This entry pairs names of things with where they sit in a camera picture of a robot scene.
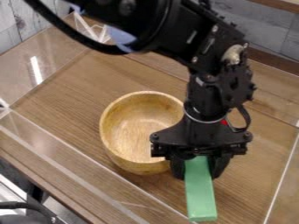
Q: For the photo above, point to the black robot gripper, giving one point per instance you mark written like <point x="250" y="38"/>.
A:
<point x="190" y="139"/>

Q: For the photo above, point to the clear acrylic corner bracket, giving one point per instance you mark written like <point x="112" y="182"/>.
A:
<point x="92" y="29"/>

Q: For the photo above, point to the red plush strawberry toy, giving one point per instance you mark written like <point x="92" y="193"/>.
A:
<point x="224" y="122"/>

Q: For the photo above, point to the clear acrylic enclosure wall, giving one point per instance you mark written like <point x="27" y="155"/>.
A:
<point x="59" y="85"/>

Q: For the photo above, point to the black metal table mount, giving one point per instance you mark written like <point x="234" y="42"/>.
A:
<point x="19" y="210"/>

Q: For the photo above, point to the light wooden bowl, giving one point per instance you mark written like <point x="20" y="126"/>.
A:
<point x="129" y="119"/>

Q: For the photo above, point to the green rectangular stick block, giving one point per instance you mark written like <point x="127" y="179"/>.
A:
<point x="199" y="191"/>

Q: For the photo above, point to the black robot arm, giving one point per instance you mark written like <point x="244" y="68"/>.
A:
<point x="186" y="31"/>

